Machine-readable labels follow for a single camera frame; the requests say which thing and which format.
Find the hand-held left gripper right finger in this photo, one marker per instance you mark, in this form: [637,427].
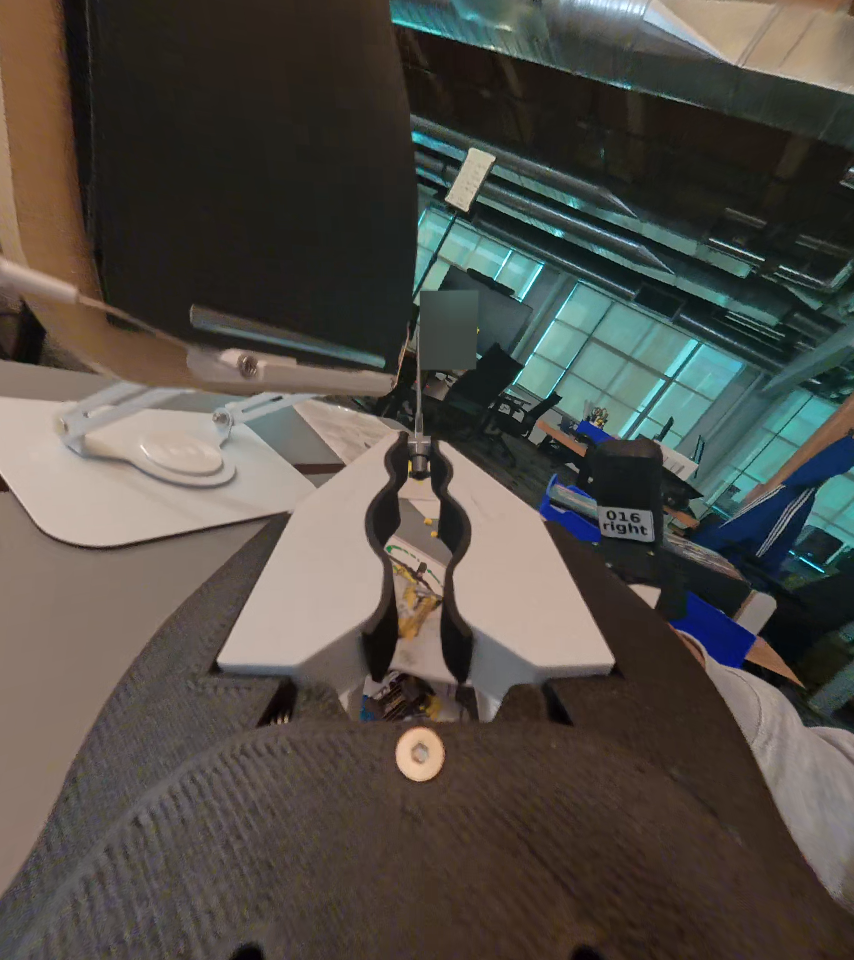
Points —
[524,600]

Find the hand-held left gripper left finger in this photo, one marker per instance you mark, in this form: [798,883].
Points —
[299,592]

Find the person's right forearm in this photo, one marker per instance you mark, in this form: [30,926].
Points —
[809,765]

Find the lego instruction booklet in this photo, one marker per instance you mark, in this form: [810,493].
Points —
[415,592]

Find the blue plastic bin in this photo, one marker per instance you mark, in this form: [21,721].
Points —
[565,514]
[719,630]

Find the black office chair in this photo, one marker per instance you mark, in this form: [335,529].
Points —
[528,416]
[483,386]

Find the blue jacket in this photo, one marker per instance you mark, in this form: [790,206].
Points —
[779,510]

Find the white tablet stand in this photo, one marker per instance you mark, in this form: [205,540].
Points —
[119,480]

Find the brown cardboard piece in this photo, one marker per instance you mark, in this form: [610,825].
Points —
[771,664]

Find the white ceiling light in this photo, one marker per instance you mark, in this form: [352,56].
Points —
[469,178]

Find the black tablet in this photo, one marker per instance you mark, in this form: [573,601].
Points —
[247,172]

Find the silver air duct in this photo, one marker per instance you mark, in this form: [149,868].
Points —
[621,45]

